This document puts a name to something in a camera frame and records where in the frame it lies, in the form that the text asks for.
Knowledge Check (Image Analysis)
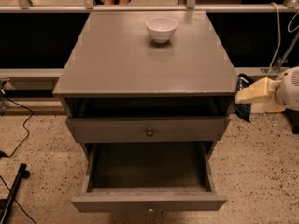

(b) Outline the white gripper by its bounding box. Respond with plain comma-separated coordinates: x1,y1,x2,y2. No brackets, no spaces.
248,66,299,113

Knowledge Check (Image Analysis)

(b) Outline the dark blueberry rxbar wrapper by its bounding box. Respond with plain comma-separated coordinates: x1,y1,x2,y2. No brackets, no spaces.
234,74,254,122

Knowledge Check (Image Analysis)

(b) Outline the closed grey upper drawer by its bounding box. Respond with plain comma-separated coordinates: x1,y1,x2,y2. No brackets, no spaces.
66,117,230,143

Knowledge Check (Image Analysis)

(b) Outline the open grey lower drawer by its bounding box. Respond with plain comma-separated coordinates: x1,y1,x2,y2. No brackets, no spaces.
72,142,227,212

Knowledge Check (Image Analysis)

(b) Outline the round brass drawer knob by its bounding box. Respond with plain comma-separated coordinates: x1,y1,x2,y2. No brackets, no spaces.
146,128,154,137

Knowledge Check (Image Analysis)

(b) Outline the grey wooden drawer cabinet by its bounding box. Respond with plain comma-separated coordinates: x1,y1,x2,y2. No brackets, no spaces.
52,10,241,161

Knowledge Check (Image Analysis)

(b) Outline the white ceramic bowl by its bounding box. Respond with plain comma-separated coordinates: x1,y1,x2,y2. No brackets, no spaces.
146,17,178,43

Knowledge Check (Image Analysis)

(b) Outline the black stand leg with wheel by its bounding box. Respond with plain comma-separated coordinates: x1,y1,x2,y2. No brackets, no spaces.
0,163,30,224

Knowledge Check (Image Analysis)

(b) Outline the metal bracket strut right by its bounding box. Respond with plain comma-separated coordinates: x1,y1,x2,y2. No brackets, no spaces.
261,31,299,76

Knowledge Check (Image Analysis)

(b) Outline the grey metal railing frame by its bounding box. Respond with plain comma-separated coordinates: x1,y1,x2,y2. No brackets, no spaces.
0,0,299,91

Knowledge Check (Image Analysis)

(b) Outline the white cable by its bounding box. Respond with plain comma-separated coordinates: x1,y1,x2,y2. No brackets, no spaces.
264,2,299,79

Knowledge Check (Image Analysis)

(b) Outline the black floor cable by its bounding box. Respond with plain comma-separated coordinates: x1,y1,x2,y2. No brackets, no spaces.
0,96,36,159

